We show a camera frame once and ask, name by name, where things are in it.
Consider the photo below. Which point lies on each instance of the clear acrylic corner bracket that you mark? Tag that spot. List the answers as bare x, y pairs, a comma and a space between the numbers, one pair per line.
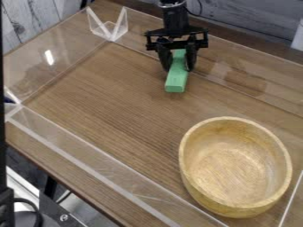
108, 30

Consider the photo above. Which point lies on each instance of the clear acrylic enclosure wall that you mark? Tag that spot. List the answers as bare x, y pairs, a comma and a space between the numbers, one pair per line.
93, 120

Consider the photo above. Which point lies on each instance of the black table leg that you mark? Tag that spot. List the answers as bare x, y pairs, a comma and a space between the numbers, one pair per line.
50, 187

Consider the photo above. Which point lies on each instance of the green rectangular block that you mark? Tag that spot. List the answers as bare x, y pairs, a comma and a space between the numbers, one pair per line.
177, 73

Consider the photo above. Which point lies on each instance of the light wooden bowl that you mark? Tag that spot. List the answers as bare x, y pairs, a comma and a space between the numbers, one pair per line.
234, 166

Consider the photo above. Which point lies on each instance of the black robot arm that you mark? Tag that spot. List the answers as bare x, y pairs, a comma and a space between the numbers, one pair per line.
177, 35

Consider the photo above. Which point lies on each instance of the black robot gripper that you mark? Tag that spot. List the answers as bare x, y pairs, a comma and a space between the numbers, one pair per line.
176, 35

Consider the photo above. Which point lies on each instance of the black metal clamp bracket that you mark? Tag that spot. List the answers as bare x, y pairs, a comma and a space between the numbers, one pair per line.
54, 215

